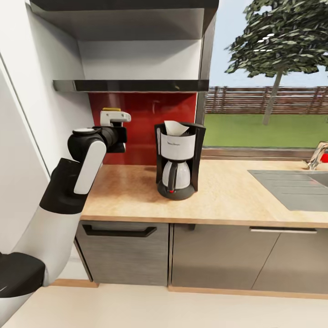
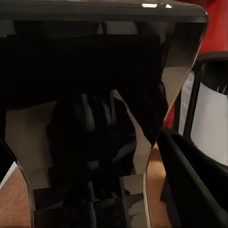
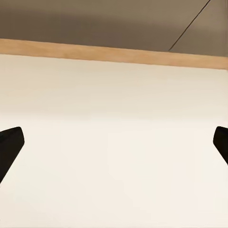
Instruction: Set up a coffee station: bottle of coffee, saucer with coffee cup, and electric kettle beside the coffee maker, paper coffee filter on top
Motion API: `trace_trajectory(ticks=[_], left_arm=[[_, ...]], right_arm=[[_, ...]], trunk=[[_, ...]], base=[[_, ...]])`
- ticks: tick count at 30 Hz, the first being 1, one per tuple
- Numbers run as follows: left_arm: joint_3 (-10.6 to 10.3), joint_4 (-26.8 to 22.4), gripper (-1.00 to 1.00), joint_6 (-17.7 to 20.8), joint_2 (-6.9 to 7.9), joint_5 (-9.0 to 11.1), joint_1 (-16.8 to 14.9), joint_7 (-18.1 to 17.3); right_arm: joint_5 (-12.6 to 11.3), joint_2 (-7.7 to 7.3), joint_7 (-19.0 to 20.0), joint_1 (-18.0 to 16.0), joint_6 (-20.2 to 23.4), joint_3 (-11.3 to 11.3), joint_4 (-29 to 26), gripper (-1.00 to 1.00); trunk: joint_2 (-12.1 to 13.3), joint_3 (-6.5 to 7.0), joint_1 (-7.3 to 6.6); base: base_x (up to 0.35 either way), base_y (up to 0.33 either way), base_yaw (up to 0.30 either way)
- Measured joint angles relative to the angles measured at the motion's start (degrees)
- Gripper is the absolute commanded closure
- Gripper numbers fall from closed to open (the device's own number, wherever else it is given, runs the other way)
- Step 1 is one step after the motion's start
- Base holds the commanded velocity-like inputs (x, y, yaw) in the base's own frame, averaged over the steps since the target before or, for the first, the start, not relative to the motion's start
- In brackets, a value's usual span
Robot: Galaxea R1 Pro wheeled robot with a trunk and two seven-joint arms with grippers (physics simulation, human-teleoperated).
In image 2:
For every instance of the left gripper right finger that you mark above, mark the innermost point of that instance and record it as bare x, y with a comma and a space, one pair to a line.
199, 186

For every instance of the coffee maker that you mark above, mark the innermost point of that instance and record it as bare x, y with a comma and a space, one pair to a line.
201, 116

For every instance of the countertop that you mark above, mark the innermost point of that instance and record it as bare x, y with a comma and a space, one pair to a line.
15, 206

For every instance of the bottle of coffee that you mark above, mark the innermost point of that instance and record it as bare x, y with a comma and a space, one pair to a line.
85, 89

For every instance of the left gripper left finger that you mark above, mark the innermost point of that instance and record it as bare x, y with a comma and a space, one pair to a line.
5, 161

